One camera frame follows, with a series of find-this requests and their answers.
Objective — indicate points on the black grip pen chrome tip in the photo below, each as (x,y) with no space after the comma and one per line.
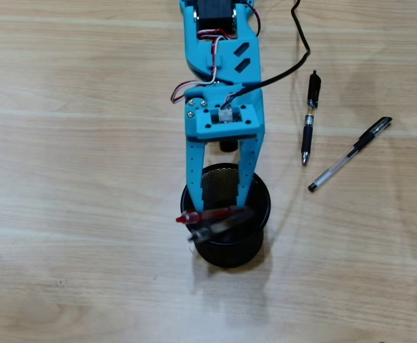
(308,125)

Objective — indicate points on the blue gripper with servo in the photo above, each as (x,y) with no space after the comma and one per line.
(194,143)

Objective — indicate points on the wrist camera on blue mount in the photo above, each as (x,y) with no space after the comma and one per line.
(208,125)

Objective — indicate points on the red retractable pen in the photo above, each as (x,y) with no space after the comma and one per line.
(211,214)

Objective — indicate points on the clear pen with grey grip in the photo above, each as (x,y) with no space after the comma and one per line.
(226,225)

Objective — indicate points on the black mesh pen holder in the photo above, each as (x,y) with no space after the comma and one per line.
(229,257)

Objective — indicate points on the clear stick pen black cap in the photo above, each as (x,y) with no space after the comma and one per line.
(351,153)

